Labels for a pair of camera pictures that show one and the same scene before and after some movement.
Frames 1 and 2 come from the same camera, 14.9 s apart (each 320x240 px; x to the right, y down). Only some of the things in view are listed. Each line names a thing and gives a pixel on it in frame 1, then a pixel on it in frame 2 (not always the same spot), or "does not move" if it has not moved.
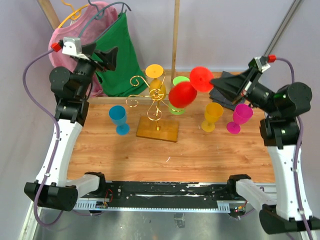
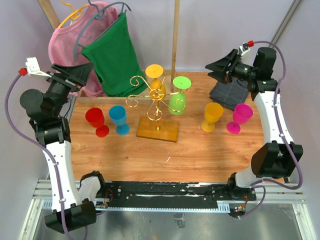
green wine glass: (175, 110) does not move
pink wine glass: (242, 114) does not move
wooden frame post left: (48, 11) does not move
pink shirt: (89, 25) does not move
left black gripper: (108, 58) -> (78, 74)
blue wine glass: (118, 114) does not move
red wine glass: (183, 94) -> (95, 116)
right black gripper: (250, 73) -> (221, 71)
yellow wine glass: (213, 112) does not move
